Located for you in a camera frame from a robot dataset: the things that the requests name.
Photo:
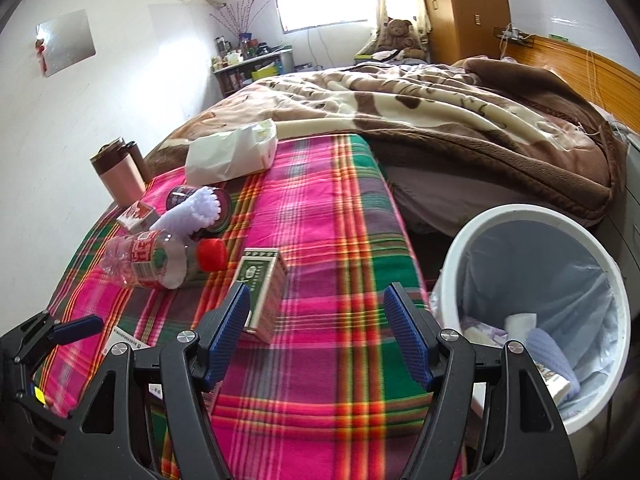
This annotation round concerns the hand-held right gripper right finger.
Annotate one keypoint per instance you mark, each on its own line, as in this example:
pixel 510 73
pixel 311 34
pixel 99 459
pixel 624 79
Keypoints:
pixel 407 340

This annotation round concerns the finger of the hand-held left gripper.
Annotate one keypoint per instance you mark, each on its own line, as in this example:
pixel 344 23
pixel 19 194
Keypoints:
pixel 75 327

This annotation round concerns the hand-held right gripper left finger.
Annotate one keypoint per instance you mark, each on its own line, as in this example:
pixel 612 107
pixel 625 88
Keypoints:
pixel 230 330

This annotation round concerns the purple white medicine box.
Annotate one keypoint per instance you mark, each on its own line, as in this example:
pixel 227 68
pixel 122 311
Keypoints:
pixel 125 341

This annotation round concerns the green white box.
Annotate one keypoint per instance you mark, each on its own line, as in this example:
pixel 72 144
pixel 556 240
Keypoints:
pixel 262 285

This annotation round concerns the pale purple printed carton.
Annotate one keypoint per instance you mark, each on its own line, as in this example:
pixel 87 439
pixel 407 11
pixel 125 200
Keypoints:
pixel 480 332

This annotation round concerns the clear red capped bottle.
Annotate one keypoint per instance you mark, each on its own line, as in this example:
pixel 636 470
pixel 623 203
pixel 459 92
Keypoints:
pixel 145 260

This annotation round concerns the white foam sleeve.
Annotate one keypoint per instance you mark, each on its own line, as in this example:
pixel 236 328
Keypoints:
pixel 520 322

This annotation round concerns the red white small carton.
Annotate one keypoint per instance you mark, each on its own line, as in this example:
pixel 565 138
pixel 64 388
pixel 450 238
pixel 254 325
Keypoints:
pixel 135 216

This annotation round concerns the white waste bin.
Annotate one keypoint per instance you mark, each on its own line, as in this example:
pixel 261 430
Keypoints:
pixel 525 270

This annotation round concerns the dark labelled tin can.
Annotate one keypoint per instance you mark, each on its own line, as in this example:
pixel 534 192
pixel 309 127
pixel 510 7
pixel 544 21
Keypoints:
pixel 180 196

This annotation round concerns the cream brown printed carton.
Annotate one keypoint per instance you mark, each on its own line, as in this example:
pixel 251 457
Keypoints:
pixel 552 380

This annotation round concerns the pink green plaid blanket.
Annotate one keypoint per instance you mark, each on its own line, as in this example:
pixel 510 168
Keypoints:
pixel 310 220

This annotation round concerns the pink brown travel mug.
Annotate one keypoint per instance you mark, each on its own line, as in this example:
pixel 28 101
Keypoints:
pixel 117 180

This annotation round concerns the white paper pack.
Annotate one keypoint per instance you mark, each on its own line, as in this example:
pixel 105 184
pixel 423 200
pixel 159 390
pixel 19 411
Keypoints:
pixel 220 155

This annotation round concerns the brown cream fleece blanket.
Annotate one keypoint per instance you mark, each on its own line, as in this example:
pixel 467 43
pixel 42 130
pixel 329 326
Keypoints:
pixel 400 105

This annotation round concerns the small shelf desk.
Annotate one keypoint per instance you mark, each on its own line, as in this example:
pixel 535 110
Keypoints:
pixel 270 67

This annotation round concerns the red hanging ornament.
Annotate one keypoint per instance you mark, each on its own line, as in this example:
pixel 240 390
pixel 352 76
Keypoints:
pixel 42 55

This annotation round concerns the row of small bottles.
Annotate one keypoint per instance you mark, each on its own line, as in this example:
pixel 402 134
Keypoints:
pixel 235 55

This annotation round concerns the vase of dry branches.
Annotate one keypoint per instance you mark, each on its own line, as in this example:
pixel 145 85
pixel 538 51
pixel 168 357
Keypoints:
pixel 245 35

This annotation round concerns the brown teddy bear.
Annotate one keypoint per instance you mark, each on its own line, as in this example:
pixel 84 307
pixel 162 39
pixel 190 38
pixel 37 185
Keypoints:
pixel 397 30

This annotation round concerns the black rack with power strip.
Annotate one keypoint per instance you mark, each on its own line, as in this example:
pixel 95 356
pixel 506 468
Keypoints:
pixel 512 34

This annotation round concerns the wooden headboard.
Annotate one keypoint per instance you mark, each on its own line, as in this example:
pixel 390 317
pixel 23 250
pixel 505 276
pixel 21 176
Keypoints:
pixel 600 75

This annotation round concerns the wooden wardrobe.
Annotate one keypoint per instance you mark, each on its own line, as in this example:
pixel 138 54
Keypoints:
pixel 460 10

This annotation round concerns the window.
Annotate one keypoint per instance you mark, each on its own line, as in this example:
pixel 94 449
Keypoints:
pixel 320 5

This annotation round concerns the small green box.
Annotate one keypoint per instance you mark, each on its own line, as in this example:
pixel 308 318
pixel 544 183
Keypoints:
pixel 560 37

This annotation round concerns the shiny wall sheet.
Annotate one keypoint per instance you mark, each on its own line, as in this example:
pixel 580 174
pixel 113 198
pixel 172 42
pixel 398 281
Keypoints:
pixel 65 45

